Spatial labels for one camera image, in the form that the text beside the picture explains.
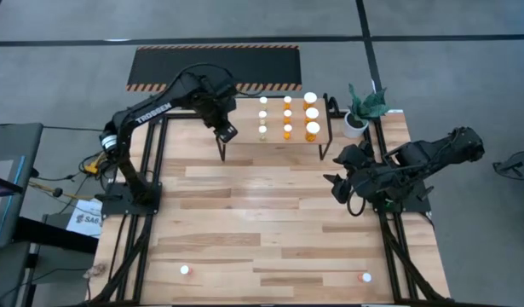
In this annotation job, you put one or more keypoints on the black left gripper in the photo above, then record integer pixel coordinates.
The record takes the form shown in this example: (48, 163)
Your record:
(217, 119)

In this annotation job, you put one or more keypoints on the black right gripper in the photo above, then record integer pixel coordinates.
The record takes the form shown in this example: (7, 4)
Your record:
(366, 181)

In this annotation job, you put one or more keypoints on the small pale yellow pill bottle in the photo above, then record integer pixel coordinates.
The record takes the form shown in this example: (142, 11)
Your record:
(263, 115)
(263, 101)
(262, 130)

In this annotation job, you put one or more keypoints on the large orange pill bottle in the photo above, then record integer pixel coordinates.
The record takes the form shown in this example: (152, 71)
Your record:
(311, 114)
(309, 99)
(312, 129)

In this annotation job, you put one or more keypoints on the small pink pill bottle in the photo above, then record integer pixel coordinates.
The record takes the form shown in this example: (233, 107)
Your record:
(364, 277)
(185, 270)

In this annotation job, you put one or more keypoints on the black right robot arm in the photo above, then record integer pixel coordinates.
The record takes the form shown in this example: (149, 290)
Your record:
(436, 153)

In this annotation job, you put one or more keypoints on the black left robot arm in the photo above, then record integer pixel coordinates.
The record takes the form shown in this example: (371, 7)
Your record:
(151, 114)

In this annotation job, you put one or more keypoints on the green plant in white pot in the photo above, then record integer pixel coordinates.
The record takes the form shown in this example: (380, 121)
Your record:
(355, 125)

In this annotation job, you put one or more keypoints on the black hazard-striped floor mat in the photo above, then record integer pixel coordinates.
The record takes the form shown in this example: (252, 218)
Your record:
(180, 64)

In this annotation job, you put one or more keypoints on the printed white paper sheet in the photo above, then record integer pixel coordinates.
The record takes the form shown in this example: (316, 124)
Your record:
(84, 219)

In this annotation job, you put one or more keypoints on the grey office chair base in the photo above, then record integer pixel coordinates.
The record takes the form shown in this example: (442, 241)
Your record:
(517, 164)

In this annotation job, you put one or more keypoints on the black round plug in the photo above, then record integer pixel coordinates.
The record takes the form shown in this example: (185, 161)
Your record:
(57, 192)

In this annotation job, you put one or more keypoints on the brown crumpled lump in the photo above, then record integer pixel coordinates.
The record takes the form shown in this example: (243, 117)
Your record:
(95, 270)

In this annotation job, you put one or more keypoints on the black bench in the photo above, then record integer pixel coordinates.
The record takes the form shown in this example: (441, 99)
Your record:
(53, 234)

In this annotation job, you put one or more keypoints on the grey office desk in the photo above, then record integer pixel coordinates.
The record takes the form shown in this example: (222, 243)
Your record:
(14, 140)

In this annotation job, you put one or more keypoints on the wooden shelf black metal frame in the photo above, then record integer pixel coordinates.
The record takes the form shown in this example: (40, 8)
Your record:
(275, 123)

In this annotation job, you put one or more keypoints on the black aluminium rig frame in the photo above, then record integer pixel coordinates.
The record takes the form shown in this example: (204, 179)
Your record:
(417, 205)
(112, 204)

